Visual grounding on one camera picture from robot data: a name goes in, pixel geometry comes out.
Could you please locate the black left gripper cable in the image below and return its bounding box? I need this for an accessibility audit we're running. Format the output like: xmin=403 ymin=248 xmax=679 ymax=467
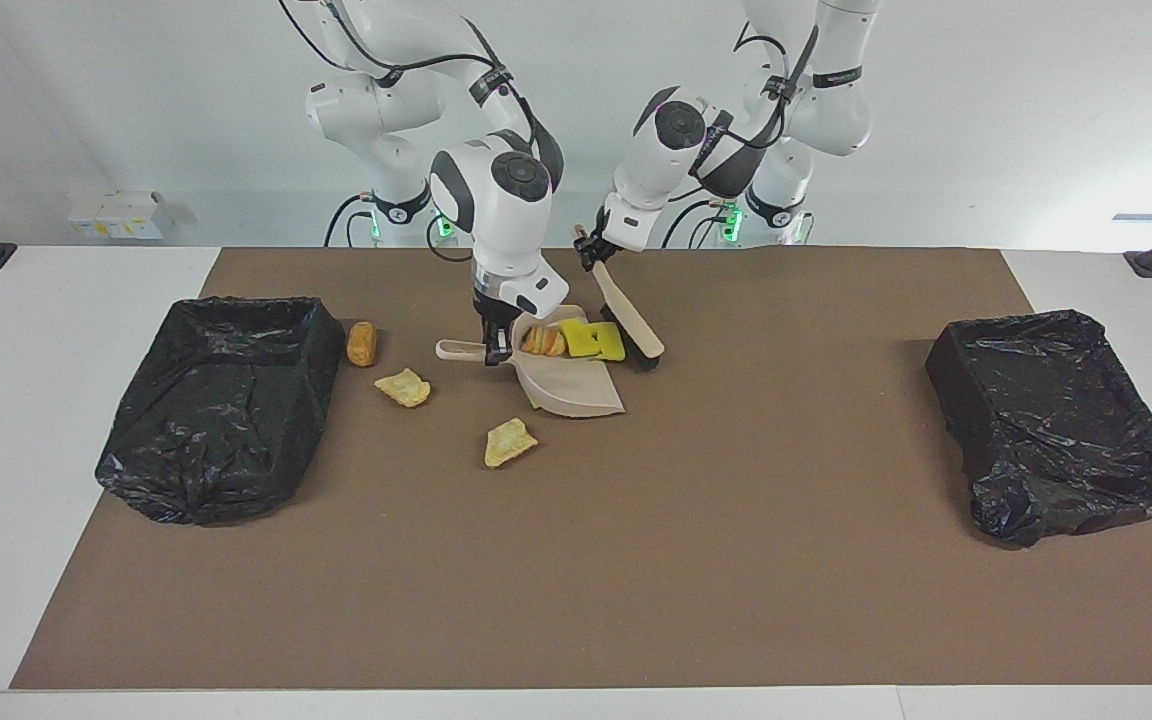
xmin=681 ymin=20 xmax=822 ymax=206

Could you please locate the beige hand brush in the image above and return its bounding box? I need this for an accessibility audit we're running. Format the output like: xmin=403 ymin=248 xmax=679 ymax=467
xmin=574 ymin=225 xmax=665 ymax=373

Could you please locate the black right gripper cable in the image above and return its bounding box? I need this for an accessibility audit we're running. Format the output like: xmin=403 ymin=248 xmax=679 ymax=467
xmin=276 ymin=0 xmax=562 ymax=186

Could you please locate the black left base cable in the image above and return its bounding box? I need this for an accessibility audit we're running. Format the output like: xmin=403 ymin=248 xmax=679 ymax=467
xmin=661 ymin=195 xmax=737 ymax=249

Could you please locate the brown table mat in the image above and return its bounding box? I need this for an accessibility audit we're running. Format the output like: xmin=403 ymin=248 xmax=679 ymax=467
xmin=11 ymin=247 xmax=1152 ymax=691

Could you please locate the beige bread chunk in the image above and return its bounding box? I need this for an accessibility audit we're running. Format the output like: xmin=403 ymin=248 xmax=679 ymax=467
xmin=484 ymin=418 xmax=539 ymax=469

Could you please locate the black bag lined bin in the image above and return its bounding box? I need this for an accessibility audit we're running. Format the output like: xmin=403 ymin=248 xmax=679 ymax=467
xmin=926 ymin=310 xmax=1152 ymax=549
xmin=96 ymin=295 xmax=347 ymax=528

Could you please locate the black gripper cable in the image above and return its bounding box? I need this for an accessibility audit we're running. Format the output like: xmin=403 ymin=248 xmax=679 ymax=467
xmin=276 ymin=0 xmax=562 ymax=186
xmin=681 ymin=20 xmax=822 ymax=206

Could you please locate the black base cable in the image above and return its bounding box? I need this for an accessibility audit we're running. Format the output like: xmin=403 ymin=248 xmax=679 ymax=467
xmin=324 ymin=195 xmax=377 ymax=248
xmin=661 ymin=195 xmax=737 ymax=249

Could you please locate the pale crinkled chip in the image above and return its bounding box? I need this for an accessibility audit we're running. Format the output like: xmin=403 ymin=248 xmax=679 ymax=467
xmin=374 ymin=369 xmax=432 ymax=409

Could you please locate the black right base cable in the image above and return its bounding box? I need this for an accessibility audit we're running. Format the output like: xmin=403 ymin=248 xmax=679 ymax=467
xmin=324 ymin=195 xmax=377 ymax=248

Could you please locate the beige plastic dustpan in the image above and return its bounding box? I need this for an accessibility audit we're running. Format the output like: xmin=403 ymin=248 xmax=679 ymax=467
xmin=435 ymin=305 xmax=627 ymax=419

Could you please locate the wedge yellow sponge piece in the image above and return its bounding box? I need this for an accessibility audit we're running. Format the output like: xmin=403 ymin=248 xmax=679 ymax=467
xmin=559 ymin=319 xmax=602 ymax=359

